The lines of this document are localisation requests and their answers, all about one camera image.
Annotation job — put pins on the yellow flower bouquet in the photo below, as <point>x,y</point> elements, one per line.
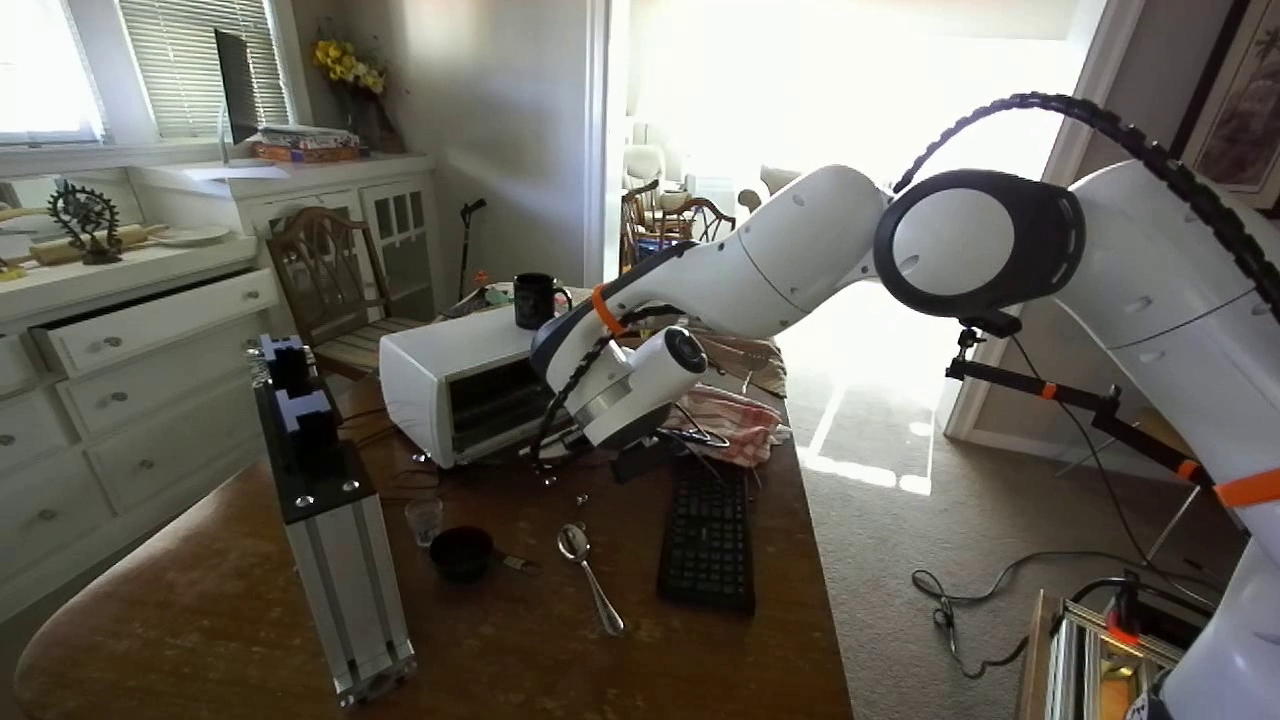
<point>349,66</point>

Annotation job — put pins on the framed picture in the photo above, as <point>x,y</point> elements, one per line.
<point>1247,121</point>

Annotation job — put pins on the aluminium extrusion post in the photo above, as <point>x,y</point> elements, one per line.
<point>332,574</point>

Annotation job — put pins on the carved wooden chair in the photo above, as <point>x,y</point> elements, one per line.
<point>323,274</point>

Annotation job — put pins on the small black cup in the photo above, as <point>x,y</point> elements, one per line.
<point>461,552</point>

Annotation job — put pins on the wooden cutting board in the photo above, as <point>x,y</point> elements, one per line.
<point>133,242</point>

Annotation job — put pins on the black mug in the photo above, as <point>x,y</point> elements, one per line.
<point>532,301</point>

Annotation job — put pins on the dark metal sculpture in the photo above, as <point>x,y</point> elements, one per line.
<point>80,220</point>

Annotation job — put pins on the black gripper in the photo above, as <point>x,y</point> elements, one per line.
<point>650,463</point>

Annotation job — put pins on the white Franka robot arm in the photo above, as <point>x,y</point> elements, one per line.
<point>774,267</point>

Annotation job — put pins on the black tripod stand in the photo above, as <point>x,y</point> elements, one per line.
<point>1067,396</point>

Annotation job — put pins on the white toaster oven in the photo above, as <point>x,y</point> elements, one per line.
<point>426,375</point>

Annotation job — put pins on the metal spoon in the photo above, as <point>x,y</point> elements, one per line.
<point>573,542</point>

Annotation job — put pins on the dark wooden chair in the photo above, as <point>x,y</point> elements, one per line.
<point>654,235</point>

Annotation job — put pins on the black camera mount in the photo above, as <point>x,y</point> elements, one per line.
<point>285,364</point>

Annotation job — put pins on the black monitor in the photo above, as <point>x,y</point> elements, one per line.
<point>239,86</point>

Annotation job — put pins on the black stereo camera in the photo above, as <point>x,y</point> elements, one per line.
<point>985,322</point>

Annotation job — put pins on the white dresser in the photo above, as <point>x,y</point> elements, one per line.
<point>133,400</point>

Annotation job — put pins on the colourful book stack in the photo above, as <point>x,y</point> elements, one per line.
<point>306,147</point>

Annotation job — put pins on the black computer keyboard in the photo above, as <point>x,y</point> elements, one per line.
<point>707,546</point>

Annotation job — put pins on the wooden side table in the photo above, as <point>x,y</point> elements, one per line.
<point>1037,664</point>

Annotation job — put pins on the red striped kitchen cloth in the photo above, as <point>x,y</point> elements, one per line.
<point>735,421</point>

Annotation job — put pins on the clear drinking glass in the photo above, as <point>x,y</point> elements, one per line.
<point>426,520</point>

